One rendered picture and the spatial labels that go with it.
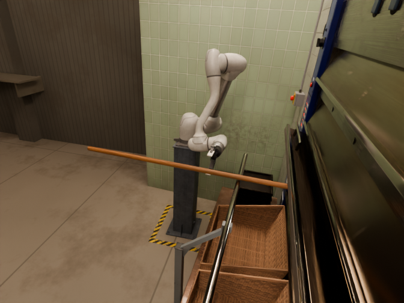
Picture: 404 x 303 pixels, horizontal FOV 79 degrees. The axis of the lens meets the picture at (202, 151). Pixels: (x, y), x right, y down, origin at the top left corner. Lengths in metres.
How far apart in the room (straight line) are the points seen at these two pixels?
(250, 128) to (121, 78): 2.10
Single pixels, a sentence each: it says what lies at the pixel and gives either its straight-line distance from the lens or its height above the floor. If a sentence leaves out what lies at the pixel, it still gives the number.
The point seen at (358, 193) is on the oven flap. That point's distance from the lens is 0.84.
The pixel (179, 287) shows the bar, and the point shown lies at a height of 0.66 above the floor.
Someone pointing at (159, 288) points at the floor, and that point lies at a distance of 2.35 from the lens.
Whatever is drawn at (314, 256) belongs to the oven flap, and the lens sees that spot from 0.79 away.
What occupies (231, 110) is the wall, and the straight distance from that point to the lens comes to 2.57.
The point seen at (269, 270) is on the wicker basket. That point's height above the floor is 0.82.
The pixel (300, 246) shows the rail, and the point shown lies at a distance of 0.75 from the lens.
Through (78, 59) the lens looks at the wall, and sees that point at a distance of 4.17.
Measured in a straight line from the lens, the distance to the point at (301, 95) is 2.15.
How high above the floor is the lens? 1.95
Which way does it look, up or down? 27 degrees down
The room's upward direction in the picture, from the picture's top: 4 degrees clockwise
